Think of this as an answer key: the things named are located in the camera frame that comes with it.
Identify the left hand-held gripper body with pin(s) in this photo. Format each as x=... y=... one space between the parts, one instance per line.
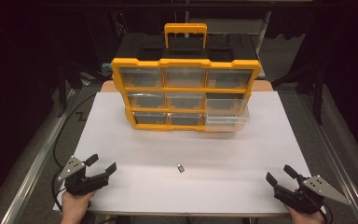
x=80 y=183

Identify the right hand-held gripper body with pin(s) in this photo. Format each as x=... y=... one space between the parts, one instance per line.
x=304 y=197

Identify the small dark grey part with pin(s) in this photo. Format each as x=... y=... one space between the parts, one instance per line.
x=181 y=169

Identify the clear plastic organizer drawer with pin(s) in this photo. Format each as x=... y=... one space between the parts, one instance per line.
x=227 y=121

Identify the person's right hand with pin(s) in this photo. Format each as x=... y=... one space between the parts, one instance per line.
x=306 y=218

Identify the person's left hand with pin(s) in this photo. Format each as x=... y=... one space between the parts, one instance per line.
x=74 y=207

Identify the small teal object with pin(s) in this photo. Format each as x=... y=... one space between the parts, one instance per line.
x=106 y=69

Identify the set of clear drawers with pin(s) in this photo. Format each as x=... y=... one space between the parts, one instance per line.
x=185 y=77

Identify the yellow and black organizer cabinet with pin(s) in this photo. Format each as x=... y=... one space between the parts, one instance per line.
x=186 y=63

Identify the aluminium rail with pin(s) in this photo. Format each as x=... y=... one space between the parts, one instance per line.
x=335 y=149
x=37 y=161

